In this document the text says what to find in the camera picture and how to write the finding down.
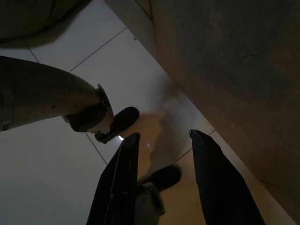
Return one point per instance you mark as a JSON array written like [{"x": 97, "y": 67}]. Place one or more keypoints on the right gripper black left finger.
[{"x": 117, "y": 187}]

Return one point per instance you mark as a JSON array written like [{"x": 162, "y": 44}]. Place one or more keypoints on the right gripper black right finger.
[{"x": 218, "y": 187}]

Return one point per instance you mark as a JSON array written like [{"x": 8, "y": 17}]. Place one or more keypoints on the olive green fabric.
[{"x": 35, "y": 16}]

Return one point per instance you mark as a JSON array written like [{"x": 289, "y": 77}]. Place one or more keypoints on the beige cabinet door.
[{"x": 222, "y": 70}]

